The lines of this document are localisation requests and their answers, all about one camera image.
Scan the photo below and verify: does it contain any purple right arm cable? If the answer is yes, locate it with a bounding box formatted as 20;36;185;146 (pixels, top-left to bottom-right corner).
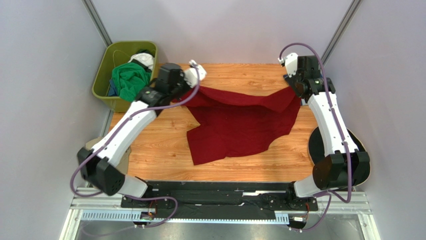
278;42;353;232

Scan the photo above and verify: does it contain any dark blue garment in basket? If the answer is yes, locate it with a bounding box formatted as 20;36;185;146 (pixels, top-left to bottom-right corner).
107;79;119;97

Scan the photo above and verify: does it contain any beige bucket hat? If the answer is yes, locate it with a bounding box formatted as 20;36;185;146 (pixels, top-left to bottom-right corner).
84;137;132;174

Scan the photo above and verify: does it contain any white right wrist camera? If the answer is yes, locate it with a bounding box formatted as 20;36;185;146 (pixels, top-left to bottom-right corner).
278;52;299;78

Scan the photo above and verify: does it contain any white garment in basket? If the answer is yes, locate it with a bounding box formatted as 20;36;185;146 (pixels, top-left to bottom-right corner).
128;52;155;71

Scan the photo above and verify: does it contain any green t-shirt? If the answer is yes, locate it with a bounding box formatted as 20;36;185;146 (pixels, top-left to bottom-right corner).
111;62;152;102

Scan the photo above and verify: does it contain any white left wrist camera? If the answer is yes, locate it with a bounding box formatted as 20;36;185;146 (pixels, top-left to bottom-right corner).
184;59;207;88

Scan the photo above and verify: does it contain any dark red t-shirt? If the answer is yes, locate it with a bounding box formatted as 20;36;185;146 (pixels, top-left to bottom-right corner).
185;86;301;165

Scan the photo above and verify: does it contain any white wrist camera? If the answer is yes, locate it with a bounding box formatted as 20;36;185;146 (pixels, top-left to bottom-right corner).
184;59;207;88
278;52;299;78

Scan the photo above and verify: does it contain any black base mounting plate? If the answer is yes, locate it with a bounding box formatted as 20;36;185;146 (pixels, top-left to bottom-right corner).
120;181;319;220

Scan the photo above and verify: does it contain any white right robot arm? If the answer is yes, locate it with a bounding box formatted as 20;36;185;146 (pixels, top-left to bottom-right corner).
280;53;371;198

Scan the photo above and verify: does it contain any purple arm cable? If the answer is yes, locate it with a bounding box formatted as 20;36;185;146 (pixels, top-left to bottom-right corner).
278;42;353;232
69;64;201;229

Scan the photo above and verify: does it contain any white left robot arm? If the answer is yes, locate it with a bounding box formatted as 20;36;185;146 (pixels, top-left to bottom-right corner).
72;60;207;198

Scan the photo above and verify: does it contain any green plastic laundry basket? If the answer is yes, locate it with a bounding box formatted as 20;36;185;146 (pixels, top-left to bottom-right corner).
92;41;159;113

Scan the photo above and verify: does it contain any aluminium corner post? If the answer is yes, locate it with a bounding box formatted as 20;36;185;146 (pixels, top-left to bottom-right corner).
82;0;113;47
321;0;363;65

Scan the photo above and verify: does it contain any aluminium frame rail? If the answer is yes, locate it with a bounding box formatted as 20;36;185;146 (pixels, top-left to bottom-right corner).
60;181;380;240

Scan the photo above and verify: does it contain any left aluminium corner post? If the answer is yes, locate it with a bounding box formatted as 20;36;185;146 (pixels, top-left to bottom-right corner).
82;0;113;47

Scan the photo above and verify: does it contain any right aluminium corner post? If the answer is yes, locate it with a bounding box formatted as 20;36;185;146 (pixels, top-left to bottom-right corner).
321;0;363;65

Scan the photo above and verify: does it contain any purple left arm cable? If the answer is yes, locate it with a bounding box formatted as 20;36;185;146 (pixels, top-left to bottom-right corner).
69;64;201;229

